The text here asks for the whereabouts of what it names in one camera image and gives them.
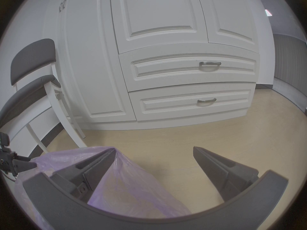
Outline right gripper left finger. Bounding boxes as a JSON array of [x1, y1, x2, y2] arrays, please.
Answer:
[[50, 149, 117, 203]]

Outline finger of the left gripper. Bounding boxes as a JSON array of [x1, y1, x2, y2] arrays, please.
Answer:
[[14, 155, 38, 171]]

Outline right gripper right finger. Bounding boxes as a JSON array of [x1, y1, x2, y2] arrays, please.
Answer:
[[193, 146, 259, 203]]

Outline purple plastic bag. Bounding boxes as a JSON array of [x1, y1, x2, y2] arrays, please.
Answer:
[[14, 146, 192, 226]]

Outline white chair with grey padding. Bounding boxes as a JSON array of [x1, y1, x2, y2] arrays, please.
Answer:
[[0, 38, 87, 158]]

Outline white wardrobe with drawers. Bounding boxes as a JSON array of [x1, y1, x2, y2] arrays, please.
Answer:
[[44, 0, 274, 130]]

